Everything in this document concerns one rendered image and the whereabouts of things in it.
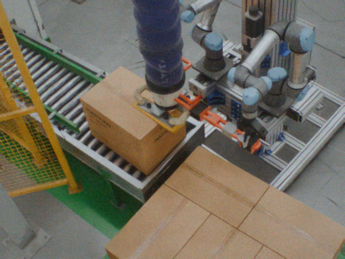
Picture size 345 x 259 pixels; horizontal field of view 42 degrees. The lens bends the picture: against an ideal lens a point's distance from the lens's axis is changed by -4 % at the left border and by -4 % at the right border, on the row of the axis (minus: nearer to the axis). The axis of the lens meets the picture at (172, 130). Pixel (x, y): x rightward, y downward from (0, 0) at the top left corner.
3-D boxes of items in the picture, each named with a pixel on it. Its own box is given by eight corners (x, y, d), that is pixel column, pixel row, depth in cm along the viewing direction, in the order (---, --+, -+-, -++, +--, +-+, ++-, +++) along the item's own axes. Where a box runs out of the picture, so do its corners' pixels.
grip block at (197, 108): (188, 115, 264) (188, 108, 259) (199, 105, 268) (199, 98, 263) (199, 123, 259) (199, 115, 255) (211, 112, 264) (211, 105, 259)
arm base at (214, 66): (213, 53, 323) (212, 42, 315) (230, 63, 316) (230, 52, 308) (198, 65, 317) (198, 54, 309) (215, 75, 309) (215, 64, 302)
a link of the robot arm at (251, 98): (262, 89, 219) (252, 100, 215) (261, 105, 227) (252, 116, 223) (248, 82, 222) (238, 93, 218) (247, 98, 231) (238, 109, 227)
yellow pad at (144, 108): (132, 106, 285) (130, 101, 282) (143, 97, 290) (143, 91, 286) (173, 134, 269) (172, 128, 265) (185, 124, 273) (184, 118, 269)
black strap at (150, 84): (137, 81, 267) (136, 76, 264) (165, 59, 277) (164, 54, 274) (166, 98, 256) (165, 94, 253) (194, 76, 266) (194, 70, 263)
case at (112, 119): (91, 134, 351) (79, 97, 320) (129, 103, 368) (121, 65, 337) (148, 176, 322) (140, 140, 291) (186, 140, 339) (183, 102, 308)
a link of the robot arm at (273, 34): (275, 9, 244) (224, 71, 229) (292, 16, 239) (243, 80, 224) (275, 24, 254) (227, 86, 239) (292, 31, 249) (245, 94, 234)
